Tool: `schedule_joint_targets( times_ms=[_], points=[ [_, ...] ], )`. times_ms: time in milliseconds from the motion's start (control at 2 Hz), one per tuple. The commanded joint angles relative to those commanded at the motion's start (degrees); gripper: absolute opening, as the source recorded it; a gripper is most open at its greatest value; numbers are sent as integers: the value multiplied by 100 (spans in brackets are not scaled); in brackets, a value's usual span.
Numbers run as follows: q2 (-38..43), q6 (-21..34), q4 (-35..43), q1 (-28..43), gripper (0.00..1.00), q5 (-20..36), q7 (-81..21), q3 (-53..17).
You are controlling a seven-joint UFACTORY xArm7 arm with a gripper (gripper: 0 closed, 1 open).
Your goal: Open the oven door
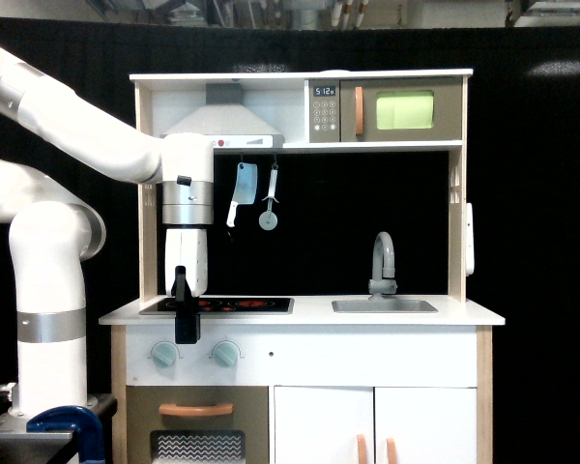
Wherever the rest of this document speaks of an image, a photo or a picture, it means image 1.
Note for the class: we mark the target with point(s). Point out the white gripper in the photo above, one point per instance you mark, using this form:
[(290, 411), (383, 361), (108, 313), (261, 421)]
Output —
[(186, 272)]

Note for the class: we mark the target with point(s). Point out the toy microwave door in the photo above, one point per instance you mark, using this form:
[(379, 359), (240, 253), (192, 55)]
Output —
[(401, 109)]

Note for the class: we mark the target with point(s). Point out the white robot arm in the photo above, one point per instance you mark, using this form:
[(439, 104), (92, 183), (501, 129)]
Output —
[(51, 231)]

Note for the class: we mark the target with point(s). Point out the toy oven door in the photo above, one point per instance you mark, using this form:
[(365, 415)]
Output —
[(250, 415)]

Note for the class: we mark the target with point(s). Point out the left white cabinet door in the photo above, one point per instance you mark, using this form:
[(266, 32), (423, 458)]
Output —
[(323, 425)]

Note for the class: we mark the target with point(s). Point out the white cabinet door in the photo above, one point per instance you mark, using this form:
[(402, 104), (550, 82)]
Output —
[(425, 425), (323, 425)]

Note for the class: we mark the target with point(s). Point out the right white cabinet door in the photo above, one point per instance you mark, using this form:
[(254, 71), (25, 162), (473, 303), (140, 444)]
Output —
[(425, 425)]

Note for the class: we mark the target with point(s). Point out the black toy stovetop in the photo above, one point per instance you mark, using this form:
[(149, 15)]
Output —
[(249, 305)]

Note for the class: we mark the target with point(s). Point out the left mint stove knob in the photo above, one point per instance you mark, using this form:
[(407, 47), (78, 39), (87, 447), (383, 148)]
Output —
[(164, 354)]

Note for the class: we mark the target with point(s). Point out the mint stove knob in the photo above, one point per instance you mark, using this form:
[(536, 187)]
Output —
[(164, 354), (226, 353)]

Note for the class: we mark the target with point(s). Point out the right mint stove knob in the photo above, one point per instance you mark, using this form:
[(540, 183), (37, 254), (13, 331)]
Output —
[(226, 353)]

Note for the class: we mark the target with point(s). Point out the toy pizza cutter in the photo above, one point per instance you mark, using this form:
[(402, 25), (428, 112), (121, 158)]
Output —
[(268, 219)]

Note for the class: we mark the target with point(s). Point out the toy cleaver knife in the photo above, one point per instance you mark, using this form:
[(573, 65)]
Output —
[(244, 190)]

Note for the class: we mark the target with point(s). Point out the white wooden toy kitchen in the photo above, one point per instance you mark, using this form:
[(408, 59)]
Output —
[(333, 201)]

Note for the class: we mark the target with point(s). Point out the grey toy sink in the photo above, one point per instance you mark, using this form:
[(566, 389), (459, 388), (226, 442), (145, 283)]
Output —
[(383, 306)]

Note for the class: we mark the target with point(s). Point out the blue clamp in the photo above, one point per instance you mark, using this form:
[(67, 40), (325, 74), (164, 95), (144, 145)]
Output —
[(85, 425)]

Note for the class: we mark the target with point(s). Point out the toy range hood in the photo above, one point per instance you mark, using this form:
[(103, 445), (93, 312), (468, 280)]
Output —
[(227, 122)]

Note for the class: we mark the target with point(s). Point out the grey toy faucet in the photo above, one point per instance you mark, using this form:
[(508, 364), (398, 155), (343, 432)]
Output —
[(382, 282)]

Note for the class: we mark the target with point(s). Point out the white side holder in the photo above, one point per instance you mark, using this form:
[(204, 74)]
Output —
[(470, 261)]

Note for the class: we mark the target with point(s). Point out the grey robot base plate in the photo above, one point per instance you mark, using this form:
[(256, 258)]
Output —
[(19, 446)]

